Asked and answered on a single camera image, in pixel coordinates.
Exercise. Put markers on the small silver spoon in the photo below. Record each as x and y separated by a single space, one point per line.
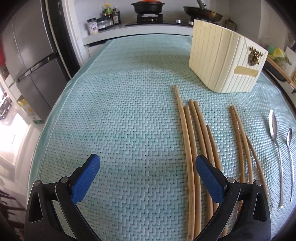
289 139

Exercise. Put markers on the wooden cutting board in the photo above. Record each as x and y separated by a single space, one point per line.
285 76

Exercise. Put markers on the spice jar rack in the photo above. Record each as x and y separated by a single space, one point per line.
104 23

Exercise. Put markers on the yellow green bag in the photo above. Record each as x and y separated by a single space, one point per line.
278 56

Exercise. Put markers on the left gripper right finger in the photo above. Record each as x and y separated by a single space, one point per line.
253 221

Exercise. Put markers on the black pot red lid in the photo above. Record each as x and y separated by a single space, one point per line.
148 7

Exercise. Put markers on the black wok with lid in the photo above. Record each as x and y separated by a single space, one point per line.
201 13

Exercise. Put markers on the teal woven table mat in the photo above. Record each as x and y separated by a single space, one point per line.
121 105

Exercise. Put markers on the cream utensil holder box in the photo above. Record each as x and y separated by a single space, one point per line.
224 60

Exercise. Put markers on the white label spice jar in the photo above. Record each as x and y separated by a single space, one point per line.
92 26

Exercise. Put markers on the grey refrigerator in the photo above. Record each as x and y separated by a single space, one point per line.
32 57

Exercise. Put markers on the wooden chopstick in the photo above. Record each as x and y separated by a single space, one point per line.
261 174
198 129
198 211
239 144
208 153
189 165
217 165
245 145

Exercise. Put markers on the black gas stove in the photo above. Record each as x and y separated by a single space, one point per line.
160 20

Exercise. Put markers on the sauce bottles group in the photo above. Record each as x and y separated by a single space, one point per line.
111 13

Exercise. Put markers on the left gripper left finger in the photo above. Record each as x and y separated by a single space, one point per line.
41 220

